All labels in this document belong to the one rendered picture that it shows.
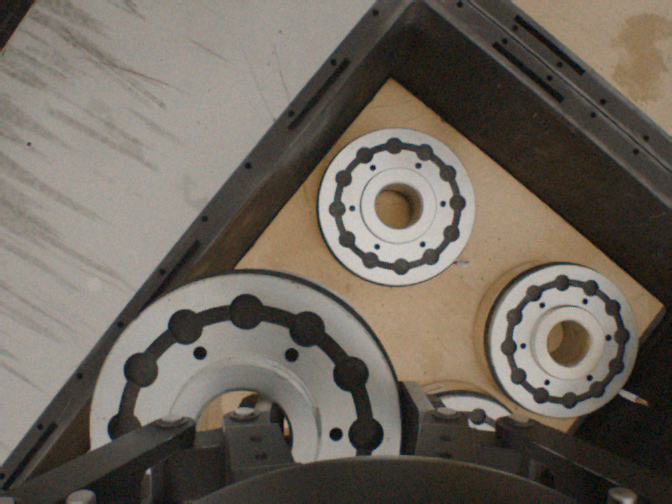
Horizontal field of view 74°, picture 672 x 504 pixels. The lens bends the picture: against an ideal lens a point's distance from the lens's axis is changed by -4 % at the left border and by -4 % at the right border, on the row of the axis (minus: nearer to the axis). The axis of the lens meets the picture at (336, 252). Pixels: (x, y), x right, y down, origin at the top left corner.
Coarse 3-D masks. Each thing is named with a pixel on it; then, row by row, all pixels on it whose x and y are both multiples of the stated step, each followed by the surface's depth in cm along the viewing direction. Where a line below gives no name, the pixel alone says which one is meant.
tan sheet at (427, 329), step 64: (384, 128) 32; (448, 128) 32; (384, 192) 32; (512, 192) 33; (256, 256) 32; (320, 256) 32; (512, 256) 33; (576, 256) 33; (384, 320) 32; (448, 320) 32; (640, 320) 33
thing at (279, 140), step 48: (384, 0) 22; (432, 0) 22; (336, 48) 22; (480, 48) 23; (336, 96) 23; (576, 96) 23; (288, 144) 22; (624, 144) 23; (240, 192) 22; (192, 240) 22; (144, 288) 22; (48, 432) 23; (0, 480) 22
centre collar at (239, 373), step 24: (240, 360) 14; (264, 360) 14; (192, 384) 14; (216, 384) 14; (240, 384) 14; (264, 384) 14; (288, 384) 14; (192, 408) 14; (288, 408) 14; (312, 408) 14; (312, 432) 14; (312, 456) 14
